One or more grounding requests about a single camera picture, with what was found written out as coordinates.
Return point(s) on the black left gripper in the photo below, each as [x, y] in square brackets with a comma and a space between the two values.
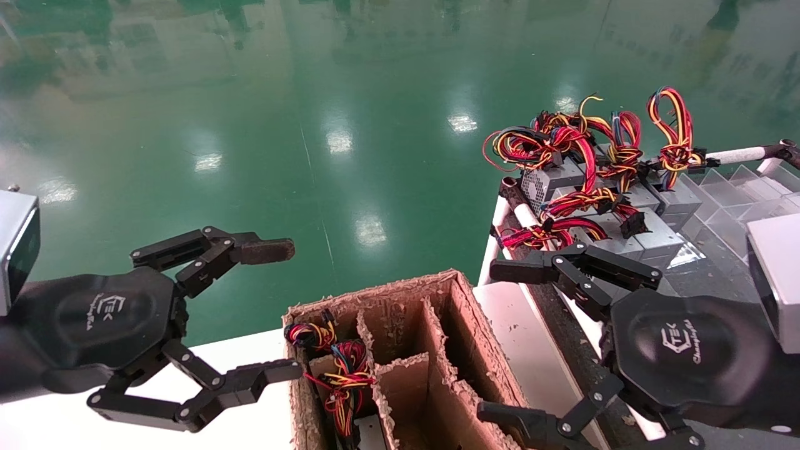
[94, 325]

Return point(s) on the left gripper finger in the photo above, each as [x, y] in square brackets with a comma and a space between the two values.
[262, 250]

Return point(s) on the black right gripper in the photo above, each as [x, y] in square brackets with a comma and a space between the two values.
[687, 350]

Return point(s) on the white rack leg pipe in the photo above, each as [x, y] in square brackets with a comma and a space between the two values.
[490, 256]

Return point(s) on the brown cardboard divider box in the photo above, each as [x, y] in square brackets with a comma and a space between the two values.
[412, 375]

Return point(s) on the grey mesh-sided power supply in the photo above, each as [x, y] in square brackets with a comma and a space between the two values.
[553, 184]

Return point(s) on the clear acrylic divider tray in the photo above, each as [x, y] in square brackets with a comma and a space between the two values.
[725, 194]

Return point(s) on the rack pipe with black joint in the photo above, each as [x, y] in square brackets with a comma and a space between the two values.
[789, 152]

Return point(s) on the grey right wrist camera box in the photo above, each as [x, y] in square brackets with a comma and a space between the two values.
[778, 281]

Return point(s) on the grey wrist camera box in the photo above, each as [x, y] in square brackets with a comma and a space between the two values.
[778, 281]
[15, 250]

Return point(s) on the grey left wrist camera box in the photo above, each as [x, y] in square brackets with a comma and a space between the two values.
[15, 250]

